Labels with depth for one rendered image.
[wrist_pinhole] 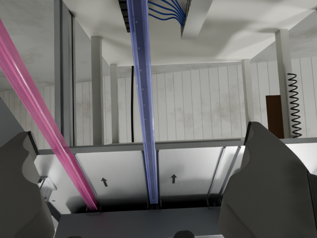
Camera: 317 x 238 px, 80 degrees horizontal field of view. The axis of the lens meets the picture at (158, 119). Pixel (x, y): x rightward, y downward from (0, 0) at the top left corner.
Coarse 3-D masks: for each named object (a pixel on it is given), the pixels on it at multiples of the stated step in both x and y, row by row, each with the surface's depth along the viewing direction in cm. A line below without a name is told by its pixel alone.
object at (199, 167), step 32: (96, 160) 26; (128, 160) 27; (160, 160) 27; (192, 160) 27; (224, 160) 28; (64, 192) 32; (96, 192) 32; (128, 192) 33; (160, 192) 33; (192, 192) 34
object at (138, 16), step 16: (128, 0) 13; (144, 0) 13; (128, 16) 13; (144, 16) 13; (144, 32) 14; (144, 48) 15; (144, 64) 16; (144, 80) 17; (144, 96) 18; (144, 112) 19; (144, 128) 21; (144, 144) 23
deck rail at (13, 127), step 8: (0, 104) 25; (0, 112) 25; (8, 112) 26; (0, 120) 24; (8, 120) 26; (16, 120) 27; (0, 128) 24; (8, 128) 26; (16, 128) 27; (0, 136) 24; (8, 136) 26; (0, 144) 24; (56, 216) 37; (56, 224) 38
